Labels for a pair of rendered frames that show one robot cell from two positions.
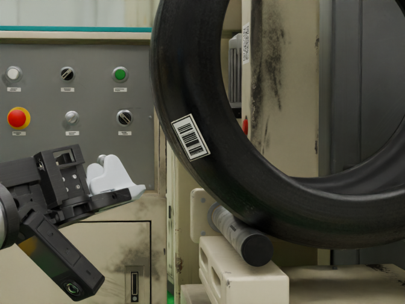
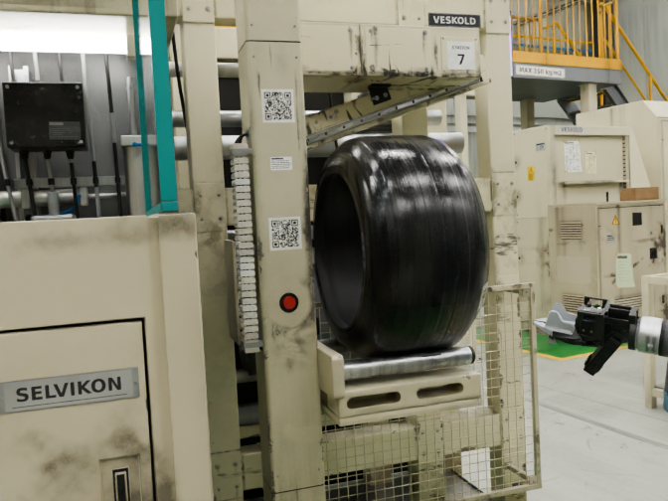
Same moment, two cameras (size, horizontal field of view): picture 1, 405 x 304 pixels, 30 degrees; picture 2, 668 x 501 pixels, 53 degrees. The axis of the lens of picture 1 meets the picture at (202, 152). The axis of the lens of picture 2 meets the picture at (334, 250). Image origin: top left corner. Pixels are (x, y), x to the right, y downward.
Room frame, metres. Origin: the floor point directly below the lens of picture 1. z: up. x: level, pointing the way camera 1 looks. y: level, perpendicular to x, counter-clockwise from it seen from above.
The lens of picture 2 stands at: (1.65, 1.43, 1.25)
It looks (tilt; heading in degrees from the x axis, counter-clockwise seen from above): 3 degrees down; 259
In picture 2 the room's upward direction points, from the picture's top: 3 degrees counter-clockwise
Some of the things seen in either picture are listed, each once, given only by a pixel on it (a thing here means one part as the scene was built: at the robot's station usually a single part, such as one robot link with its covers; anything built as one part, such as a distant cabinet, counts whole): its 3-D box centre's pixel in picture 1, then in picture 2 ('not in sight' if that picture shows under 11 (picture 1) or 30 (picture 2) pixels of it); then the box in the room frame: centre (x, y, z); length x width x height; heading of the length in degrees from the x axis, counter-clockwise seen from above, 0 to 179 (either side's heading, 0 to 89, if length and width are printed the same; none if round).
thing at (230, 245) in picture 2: not in sight; (263, 287); (1.47, -0.55, 1.05); 0.20 x 0.15 x 0.30; 6
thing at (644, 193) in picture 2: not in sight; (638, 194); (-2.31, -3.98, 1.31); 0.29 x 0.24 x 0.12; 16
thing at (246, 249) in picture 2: not in sight; (246, 248); (1.55, -0.11, 1.19); 0.05 x 0.04 x 0.48; 96
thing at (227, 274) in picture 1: (237, 271); (405, 390); (1.20, -0.06, 0.84); 0.36 x 0.09 x 0.06; 6
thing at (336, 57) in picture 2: not in sight; (371, 61); (1.12, -0.50, 1.71); 0.61 x 0.25 x 0.15; 6
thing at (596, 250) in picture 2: not in sight; (608, 269); (-2.00, -4.02, 0.62); 0.91 x 0.58 x 1.25; 16
